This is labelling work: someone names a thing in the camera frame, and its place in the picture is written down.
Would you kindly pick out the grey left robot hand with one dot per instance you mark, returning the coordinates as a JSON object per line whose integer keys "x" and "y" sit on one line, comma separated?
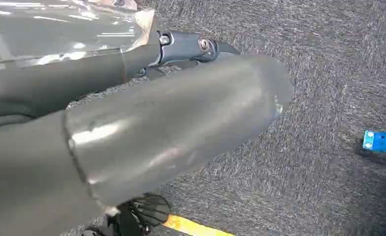
{"x": 163, "y": 130}

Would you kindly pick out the yellow floor tape strip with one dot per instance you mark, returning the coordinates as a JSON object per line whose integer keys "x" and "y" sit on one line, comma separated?
{"x": 186, "y": 226}

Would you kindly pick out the clear plastic film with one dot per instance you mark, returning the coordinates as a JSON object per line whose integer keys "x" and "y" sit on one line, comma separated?
{"x": 49, "y": 29}

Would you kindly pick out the blue metal bracket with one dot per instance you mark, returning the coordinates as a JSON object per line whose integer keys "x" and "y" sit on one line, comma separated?
{"x": 383, "y": 141}

